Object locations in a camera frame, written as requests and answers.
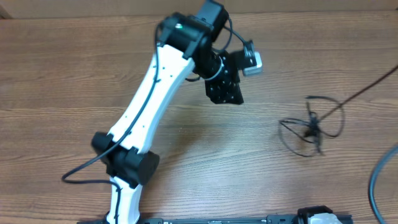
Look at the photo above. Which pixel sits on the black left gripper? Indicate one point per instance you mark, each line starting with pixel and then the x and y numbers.
pixel 229 86

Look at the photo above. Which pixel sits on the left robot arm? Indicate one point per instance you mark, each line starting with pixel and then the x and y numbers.
pixel 183 45

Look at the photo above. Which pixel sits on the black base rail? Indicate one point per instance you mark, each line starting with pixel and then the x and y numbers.
pixel 308 215

